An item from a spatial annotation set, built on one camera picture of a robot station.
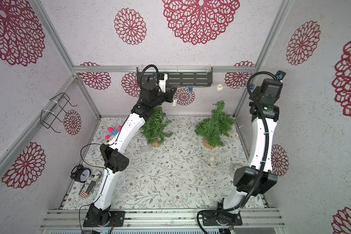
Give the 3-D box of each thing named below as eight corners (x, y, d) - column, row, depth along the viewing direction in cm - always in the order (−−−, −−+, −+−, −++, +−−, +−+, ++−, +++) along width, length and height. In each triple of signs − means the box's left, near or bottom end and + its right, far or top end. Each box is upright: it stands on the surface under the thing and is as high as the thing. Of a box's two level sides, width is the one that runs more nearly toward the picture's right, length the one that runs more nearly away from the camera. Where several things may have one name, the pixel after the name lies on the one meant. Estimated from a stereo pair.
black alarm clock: (78, 183, 87) (68, 177, 79) (83, 171, 92) (74, 164, 84) (88, 183, 87) (79, 177, 79) (92, 171, 92) (85, 164, 84)
